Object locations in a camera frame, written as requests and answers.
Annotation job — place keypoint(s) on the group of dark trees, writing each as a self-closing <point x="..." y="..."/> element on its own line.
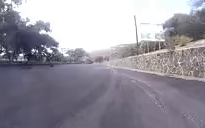
<point x="20" y="36"/>

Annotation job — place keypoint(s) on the bushes on slope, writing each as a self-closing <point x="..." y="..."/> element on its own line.
<point x="190" y="23"/>

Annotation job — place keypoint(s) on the white signboard on posts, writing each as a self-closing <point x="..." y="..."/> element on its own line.
<point x="151" y="31"/>

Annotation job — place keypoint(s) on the dark grey asphalt road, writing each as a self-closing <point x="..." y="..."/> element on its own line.
<point x="90" y="96"/>

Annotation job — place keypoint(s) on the low dark wall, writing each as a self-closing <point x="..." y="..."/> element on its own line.
<point x="23" y="63"/>

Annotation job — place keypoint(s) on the dark utility pole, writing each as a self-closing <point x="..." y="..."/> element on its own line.
<point x="136" y="30"/>

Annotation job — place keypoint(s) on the distant trees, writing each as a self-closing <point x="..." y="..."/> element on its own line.
<point x="77" y="53"/>

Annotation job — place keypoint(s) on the pale kerb strip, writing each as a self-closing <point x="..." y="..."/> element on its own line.
<point x="176" y="76"/>

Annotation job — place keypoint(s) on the tall stone wall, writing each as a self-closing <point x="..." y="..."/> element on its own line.
<point x="176" y="61"/>

